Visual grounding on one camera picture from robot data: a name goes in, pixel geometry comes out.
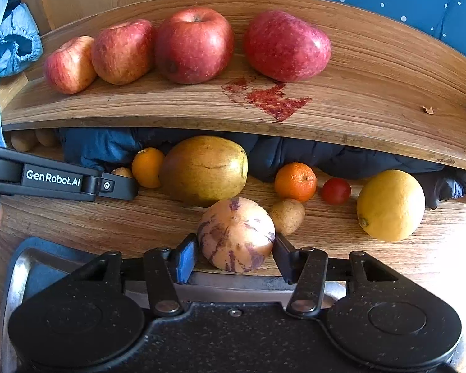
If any large yellow lemon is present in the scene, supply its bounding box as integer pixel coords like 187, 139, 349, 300
356, 169, 426, 242

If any small brown fruit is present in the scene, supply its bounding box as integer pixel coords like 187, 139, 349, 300
111, 167, 134, 178

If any curved wooden shelf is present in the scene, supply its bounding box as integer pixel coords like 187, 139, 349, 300
0, 0, 466, 170

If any purple striped pepino melon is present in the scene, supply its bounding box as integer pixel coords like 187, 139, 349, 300
197, 197, 275, 273

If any rightmost red apple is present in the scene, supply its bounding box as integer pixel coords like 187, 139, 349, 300
243, 10, 331, 83

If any small red tomato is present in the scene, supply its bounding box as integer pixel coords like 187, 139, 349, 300
322, 178, 352, 205

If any metal tray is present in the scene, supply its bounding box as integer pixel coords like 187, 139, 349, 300
1, 238, 349, 372

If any leftmost pale red apple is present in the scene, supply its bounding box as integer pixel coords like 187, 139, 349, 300
43, 35, 97, 95

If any dark blue padded jacket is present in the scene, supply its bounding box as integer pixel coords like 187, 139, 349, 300
56, 127, 466, 209

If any brown kiwi under shelf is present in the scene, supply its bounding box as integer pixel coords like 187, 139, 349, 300
35, 129, 59, 147
11, 130, 39, 152

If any small brown potato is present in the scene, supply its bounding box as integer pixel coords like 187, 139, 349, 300
269, 199, 305, 237

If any small orange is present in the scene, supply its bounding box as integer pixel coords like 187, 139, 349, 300
131, 147, 165, 189
273, 163, 317, 203

